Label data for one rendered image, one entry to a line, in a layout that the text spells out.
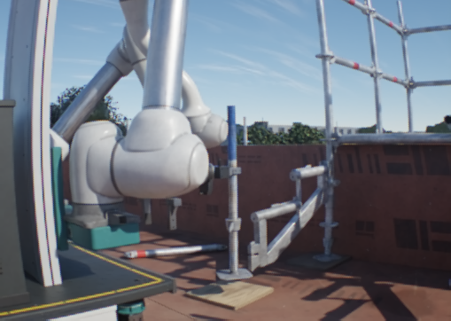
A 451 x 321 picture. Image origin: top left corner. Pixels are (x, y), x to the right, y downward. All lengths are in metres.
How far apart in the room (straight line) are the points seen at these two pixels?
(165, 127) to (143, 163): 0.10
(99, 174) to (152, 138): 0.18
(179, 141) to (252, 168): 2.08
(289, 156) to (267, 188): 0.29
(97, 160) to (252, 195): 2.10
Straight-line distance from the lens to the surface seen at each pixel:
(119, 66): 1.81
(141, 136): 1.05
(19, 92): 1.34
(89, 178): 1.12
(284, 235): 2.21
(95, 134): 1.13
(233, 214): 1.92
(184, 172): 1.01
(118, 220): 1.11
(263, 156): 3.00
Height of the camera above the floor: 0.72
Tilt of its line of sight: 2 degrees down
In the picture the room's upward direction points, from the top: 1 degrees counter-clockwise
